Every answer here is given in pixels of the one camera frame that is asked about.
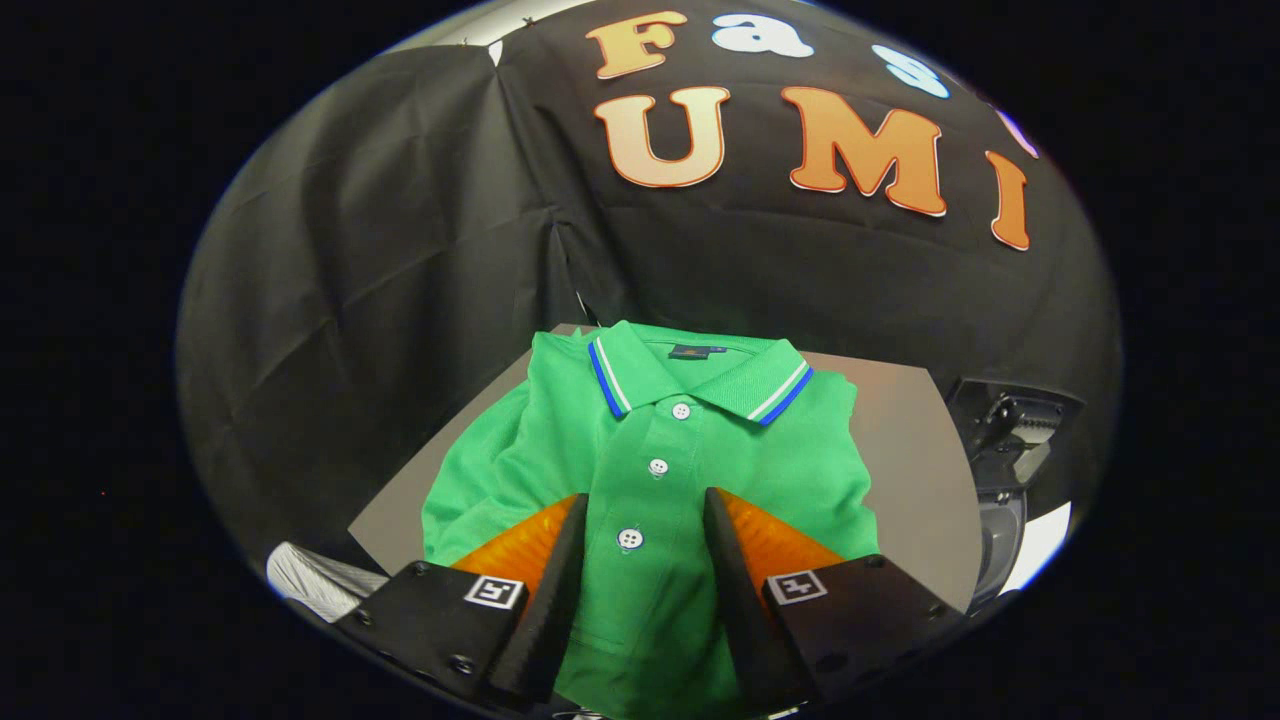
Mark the grey box stand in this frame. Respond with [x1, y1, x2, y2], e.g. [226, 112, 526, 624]
[347, 323, 983, 613]

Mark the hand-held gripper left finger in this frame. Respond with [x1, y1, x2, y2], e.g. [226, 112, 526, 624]
[335, 493, 591, 711]

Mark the green polo shirt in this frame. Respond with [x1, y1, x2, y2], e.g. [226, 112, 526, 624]
[422, 320, 881, 720]

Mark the grey washing machine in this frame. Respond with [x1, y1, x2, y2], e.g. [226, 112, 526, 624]
[945, 378, 1086, 611]

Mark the dark washing machine lid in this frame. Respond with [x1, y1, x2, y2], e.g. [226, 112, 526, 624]
[945, 378, 1086, 491]

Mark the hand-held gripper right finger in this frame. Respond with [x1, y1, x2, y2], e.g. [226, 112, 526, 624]
[703, 487, 966, 711]

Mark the white striped cloth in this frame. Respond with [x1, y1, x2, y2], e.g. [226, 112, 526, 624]
[265, 541, 391, 623]

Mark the white sheet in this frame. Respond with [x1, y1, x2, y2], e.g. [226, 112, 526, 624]
[1000, 500, 1073, 596]

